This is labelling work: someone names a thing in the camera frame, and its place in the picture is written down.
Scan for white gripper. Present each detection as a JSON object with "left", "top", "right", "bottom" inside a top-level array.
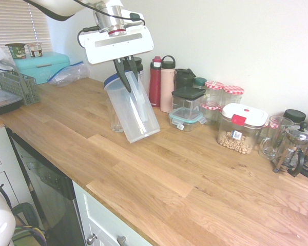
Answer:
[{"left": 83, "top": 25, "right": 155, "bottom": 93}]

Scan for clear plastic pitcher blue lid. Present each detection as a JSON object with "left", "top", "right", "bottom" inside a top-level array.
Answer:
[{"left": 103, "top": 69, "right": 161, "bottom": 144}]

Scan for red water bottle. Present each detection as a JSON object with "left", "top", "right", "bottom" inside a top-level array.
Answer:
[{"left": 148, "top": 55, "right": 163, "bottom": 108}]

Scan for pink water bottle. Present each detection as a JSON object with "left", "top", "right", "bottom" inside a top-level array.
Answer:
[{"left": 160, "top": 55, "right": 177, "bottom": 113}]

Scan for clear drinking glass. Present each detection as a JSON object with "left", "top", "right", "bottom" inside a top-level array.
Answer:
[{"left": 105, "top": 98, "right": 125, "bottom": 133}]

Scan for black shaker bottle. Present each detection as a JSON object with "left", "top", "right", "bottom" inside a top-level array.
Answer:
[{"left": 174, "top": 68, "right": 197, "bottom": 90}]

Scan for clear zip plastic bag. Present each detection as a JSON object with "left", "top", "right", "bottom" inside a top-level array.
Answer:
[{"left": 46, "top": 60, "right": 90, "bottom": 87}]

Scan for square clear container black lid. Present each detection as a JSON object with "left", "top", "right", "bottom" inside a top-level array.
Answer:
[{"left": 171, "top": 86, "right": 206, "bottom": 116}]

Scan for clear jar dark green lid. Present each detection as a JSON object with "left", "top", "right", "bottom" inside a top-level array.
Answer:
[{"left": 194, "top": 77, "right": 207, "bottom": 90}]

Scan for glass food container teal lid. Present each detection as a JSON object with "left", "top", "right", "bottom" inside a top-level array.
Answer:
[{"left": 168, "top": 107, "right": 206, "bottom": 133}]

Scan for teal bread box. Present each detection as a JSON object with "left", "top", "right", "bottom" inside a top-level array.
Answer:
[{"left": 12, "top": 50, "right": 70, "bottom": 85}]

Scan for red and white cup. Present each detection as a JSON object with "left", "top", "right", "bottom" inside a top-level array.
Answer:
[{"left": 27, "top": 42, "right": 44, "bottom": 57}]

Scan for grey cutlery basket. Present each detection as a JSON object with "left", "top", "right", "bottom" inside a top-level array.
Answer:
[{"left": 0, "top": 60, "right": 41, "bottom": 106}]

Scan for green oatmeal cup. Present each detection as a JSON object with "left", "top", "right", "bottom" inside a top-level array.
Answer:
[{"left": 5, "top": 43, "right": 27, "bottom": 60}]

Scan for cereal container white lid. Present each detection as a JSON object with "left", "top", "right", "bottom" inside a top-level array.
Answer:
[{"left": 216, "top": 102, "right": 269, "bottom": 155}]

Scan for white window blinds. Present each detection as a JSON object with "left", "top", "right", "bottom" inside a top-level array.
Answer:
[{"left": 0, "top": 0, "right": 53, "bottom": 53}]

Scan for black takeaway container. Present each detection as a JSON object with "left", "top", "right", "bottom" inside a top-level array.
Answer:
[{"left": 0, "top": 90, "right": 24, "bottom": 115}]

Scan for black dishwasher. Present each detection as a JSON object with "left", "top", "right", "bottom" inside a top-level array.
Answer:
[{"left": 5, "top": 125, "right": 85, "bottom": 246}]

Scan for white cabinet door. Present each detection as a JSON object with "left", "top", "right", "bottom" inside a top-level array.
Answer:
[{"left": 0, "top": 125, "right": 34, "bottom": 213}]

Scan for white cabinet front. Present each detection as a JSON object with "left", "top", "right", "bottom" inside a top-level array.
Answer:
[{"left": 71, "top": 181, "right": 157, "bottom": 246}]

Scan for clear glass mug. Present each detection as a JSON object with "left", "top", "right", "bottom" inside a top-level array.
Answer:
[{"left": 258, "top": 115, "right": 295, "bottom": 161}]

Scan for silver cabinet knob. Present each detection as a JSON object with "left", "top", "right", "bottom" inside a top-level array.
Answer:
[{"left": 86, "top": 232, "right": 99, "bottom": 245}]

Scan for jar with black lid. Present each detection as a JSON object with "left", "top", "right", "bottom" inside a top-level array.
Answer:
[{"left": 283, "top": 109, "right": 307, "bottom": 126}]

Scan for glass French press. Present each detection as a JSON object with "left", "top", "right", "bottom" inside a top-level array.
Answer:
[{"left": 273, "top": 121, "right": 308, "bottom": 178}]

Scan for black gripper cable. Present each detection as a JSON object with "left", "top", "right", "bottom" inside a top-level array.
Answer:
[{"left": 76, "top": 11, "right": 146, "bottom": 49}]

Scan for floor cable bundle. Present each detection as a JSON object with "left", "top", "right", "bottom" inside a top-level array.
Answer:
[{"left": 11, "top": 202, "right": 47, "bottom": 246}]

